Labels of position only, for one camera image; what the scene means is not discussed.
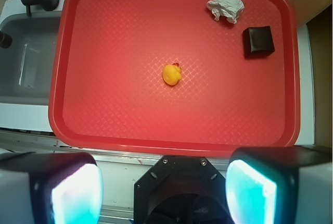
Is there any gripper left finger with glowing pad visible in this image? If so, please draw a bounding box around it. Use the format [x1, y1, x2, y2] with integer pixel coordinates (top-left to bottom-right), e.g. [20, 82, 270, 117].
[1, 152, 103, 223]

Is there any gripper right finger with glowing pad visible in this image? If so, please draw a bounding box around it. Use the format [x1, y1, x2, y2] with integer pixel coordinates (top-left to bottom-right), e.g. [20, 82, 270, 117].
[225, 146, 332, 223]

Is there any crumpled white paper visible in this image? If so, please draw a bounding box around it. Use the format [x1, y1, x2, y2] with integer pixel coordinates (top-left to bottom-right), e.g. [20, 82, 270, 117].
[206, 0, 245, 24]

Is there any grey toy sink basin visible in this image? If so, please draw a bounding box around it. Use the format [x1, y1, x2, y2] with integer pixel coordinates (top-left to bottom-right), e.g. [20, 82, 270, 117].
[1, 11, 61, 106]

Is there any dark brown square block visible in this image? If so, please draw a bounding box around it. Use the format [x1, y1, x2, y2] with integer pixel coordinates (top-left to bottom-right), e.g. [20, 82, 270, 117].
[242, 26, 275, 58]

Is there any yellow rubber duck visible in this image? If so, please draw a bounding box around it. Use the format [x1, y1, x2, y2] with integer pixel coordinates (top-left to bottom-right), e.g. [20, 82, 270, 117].
[162, 63, 182, 86]

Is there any red plastic tray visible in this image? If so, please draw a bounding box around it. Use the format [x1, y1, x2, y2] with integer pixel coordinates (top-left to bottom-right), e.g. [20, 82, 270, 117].
[49, 0, 300, 157]

